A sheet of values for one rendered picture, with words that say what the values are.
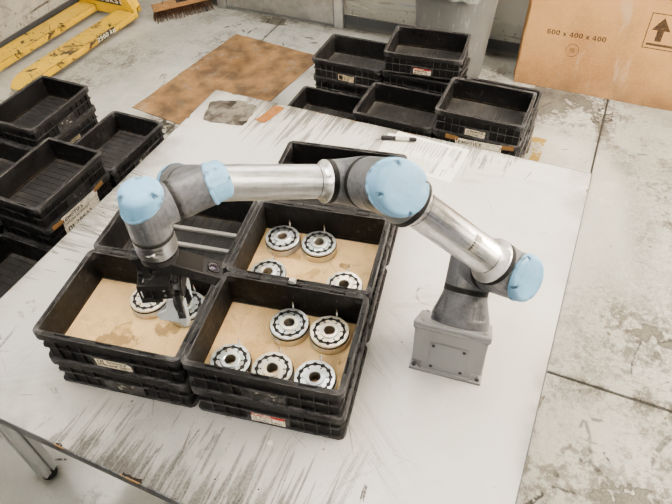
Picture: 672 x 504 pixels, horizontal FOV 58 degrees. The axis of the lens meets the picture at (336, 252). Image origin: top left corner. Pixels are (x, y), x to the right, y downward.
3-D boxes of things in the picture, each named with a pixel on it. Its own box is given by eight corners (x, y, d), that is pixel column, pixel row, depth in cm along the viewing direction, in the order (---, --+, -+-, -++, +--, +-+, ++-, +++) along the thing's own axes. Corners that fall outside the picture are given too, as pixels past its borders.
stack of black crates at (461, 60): (466, 110, 350) (477, 34, 317) (449, 143, 329) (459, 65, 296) (396, 96, 363) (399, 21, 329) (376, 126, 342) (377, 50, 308)
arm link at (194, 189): (206, 154, 115) (151, 177, 111) (225, 157, 105) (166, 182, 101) (222, 193, 117) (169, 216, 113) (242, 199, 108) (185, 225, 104)
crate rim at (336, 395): (370, 301, 158) (370, 295, 156) (343, 402, 138) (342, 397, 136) (225, 276, 165) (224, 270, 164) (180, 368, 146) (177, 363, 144)
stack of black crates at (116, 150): (131, 164, 325) (113, 109, 300) (179, 177, 316) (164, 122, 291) (82, 212, 300) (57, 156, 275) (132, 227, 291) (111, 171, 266)
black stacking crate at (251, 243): (389, 246, 185) (390, 219, 177) (369, 323, 165) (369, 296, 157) (265, 227, 192) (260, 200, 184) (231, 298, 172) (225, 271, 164)
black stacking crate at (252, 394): (369, 324, 165) (369, 297, 157) (343, 422, 145) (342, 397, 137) (231, 299, 172) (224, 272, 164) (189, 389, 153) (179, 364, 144)
